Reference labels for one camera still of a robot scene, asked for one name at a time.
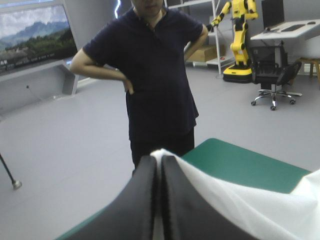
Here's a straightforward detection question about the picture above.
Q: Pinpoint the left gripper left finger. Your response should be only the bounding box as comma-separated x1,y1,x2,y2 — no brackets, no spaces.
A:
65,155,159,240

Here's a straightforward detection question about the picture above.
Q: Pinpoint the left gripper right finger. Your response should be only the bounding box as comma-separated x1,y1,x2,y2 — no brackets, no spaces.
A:
159,154,258,240

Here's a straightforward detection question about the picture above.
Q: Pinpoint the white T-shirt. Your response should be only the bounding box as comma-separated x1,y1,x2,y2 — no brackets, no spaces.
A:
151,148,320,240

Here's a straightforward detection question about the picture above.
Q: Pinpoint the black stand leg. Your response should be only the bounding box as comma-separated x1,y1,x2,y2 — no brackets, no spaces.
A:
0,152,22,190

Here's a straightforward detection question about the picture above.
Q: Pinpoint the person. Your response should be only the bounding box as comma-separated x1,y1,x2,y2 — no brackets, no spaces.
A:
69,0,209,176

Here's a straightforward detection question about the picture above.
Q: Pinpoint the brown cardboard box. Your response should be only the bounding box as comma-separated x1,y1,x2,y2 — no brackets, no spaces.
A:
186,44,226,63

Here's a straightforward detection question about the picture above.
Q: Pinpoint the black office chair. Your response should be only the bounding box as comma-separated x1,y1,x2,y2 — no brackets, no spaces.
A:
249,44,303,112

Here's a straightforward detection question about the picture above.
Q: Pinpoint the yellow robot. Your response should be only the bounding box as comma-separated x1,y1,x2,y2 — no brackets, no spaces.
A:
205,0,259,84

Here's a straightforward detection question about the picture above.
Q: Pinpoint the white metal rack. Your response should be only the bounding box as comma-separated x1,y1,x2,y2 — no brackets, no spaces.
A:
163,0,234,75

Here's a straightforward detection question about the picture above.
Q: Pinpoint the wooden stool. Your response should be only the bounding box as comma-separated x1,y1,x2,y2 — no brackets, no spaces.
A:
298,57,320,88

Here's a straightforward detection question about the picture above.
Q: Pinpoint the white desk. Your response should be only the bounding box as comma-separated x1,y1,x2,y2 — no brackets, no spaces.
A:
250,19,320,41

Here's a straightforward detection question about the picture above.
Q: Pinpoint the black keyboard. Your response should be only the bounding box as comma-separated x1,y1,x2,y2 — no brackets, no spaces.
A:
280,24,304,33

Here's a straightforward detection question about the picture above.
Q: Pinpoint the black monitor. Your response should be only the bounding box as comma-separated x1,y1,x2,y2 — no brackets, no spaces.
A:
261,0,285,31

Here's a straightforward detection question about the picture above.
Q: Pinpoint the wall display with landscape picture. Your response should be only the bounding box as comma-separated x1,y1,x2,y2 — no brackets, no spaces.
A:
0,3,78,77

